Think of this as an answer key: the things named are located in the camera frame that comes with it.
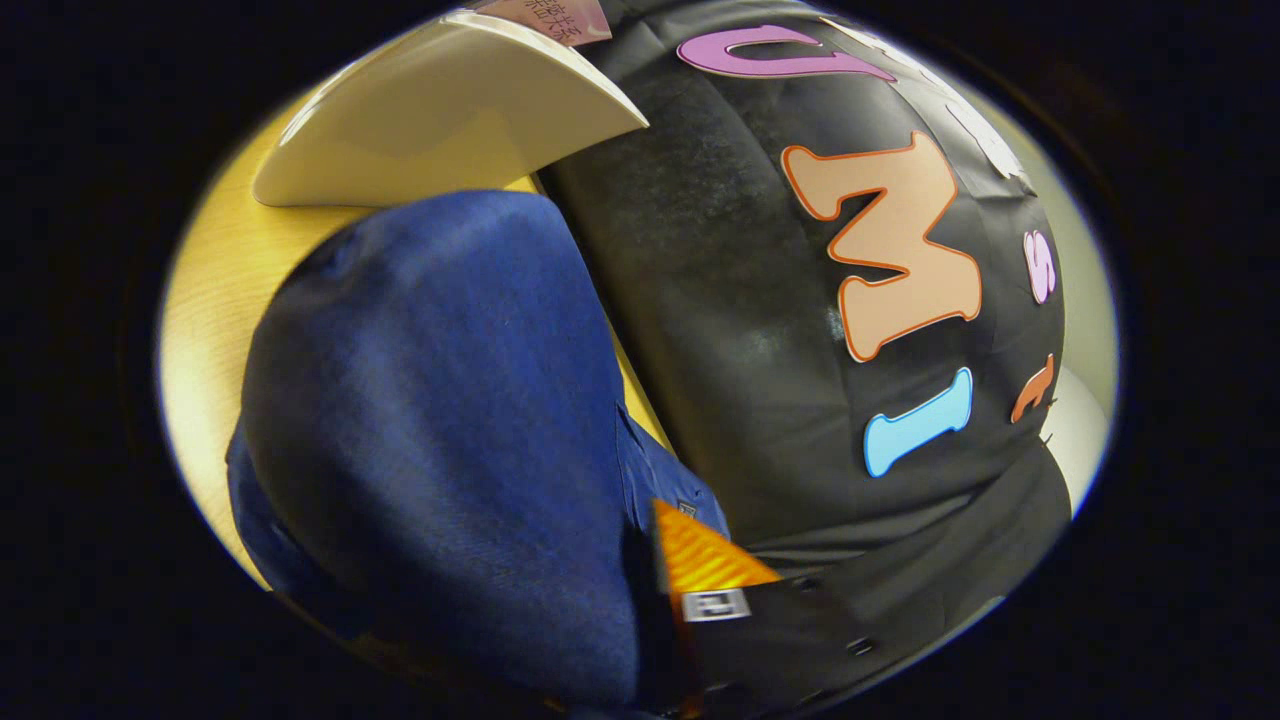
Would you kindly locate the white plastic bookshelf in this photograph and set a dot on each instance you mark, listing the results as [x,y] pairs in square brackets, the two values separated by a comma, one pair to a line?
[450,120]

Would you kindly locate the black backdrop cloth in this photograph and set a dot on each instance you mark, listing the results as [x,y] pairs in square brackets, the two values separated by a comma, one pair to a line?
[720,300]

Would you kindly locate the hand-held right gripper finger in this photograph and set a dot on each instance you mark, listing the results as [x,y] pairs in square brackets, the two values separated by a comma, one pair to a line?
[780,650]

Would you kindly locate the blue schoolbag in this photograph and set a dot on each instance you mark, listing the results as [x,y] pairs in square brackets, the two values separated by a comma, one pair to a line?
[430,400]

